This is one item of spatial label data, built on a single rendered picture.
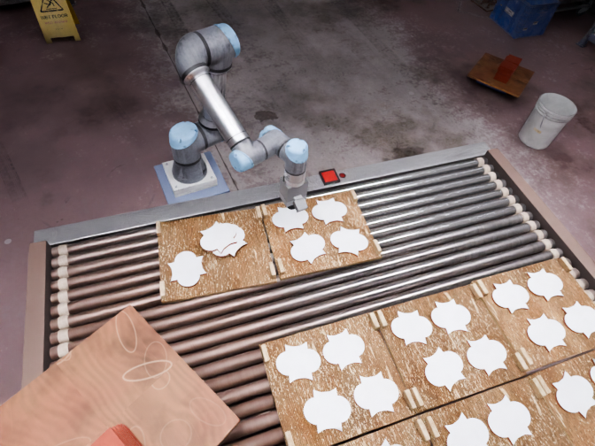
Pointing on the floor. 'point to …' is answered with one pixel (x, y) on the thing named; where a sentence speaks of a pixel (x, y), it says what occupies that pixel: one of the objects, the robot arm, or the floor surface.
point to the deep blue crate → (524, 16)
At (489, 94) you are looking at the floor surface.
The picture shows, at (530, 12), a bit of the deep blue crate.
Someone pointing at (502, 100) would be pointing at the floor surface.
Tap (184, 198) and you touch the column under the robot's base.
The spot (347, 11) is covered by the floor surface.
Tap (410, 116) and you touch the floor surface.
